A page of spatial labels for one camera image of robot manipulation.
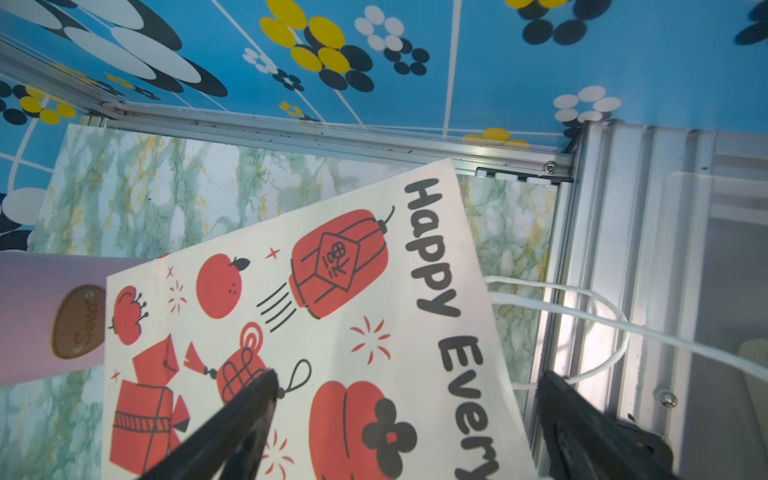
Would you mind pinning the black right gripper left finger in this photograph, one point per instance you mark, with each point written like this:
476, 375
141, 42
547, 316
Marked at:
230, 445

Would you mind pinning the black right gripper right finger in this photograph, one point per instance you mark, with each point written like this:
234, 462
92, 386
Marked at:
584, 443

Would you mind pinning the white red paper gift bag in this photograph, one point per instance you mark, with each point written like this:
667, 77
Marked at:
372, 309

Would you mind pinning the pink straw holder cup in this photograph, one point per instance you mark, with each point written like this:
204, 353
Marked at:
53, 313

